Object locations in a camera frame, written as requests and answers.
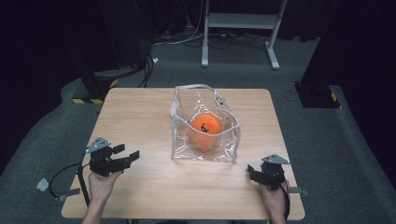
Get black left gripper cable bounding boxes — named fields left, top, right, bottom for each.
left=76, top=150, right=92, bottom=208

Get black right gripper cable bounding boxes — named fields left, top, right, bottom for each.
left=271, top=174, right=291, bottom=220

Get clear plastic bag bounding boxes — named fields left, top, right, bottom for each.
left=169, top=83, right=242, bottom=164

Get black stand base yellow striped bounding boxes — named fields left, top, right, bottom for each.
left=71, top=66, right=120, bottom=105

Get black floor cables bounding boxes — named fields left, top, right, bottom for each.
left=136, top=52, right=156, bottom=89

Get person's left hand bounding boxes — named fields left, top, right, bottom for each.
left=88, top=170, right=123, bottom=204

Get white metal stand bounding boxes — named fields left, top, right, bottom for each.
left=201, top=0, right=290, bottom=71

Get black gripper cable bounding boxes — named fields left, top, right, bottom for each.
left=76, top=150, right=92, bottom=208
left=271, top=174, right=291, bottom=220

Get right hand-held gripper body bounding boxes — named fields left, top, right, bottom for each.
left=261, top=154, right=290, bottom=190

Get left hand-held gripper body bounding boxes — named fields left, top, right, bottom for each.
left=84, top=136, right=123, bottom=177

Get bundle of floor cables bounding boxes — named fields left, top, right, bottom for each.
left=151, top=23, right=269, bottom=50

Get person's right hand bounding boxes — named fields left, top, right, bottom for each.
left=260, top=180, right=290, bottom=217

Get orange plush toy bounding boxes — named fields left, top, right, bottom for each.
left=186, top=112, right=224, bottom=154

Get grey tape piece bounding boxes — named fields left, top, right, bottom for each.
left=35, top=176, right=50, bottom=192

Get black looped cable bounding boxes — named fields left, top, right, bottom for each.
left=49, top=162, right=92, bottom=199

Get grey table bracket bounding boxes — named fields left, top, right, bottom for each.
left=57, top=188, right=81, bottom=203
left=288, top=186, right=310, bottom=197

